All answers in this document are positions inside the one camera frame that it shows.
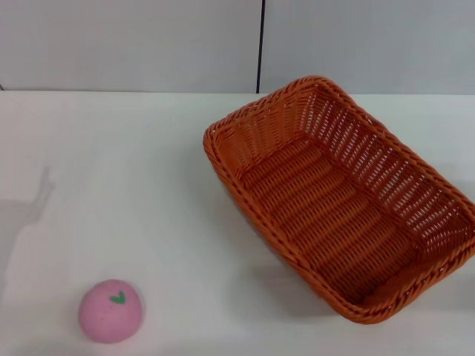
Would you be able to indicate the orange woven plastic basket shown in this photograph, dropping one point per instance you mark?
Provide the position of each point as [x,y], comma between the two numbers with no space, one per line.
[326,207]

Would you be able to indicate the pink peach toy ball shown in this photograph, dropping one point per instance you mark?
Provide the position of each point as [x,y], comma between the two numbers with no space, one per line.
[107,319]

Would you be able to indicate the black vertical wall strip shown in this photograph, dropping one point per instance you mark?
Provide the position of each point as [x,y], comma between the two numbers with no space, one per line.
[260,44]

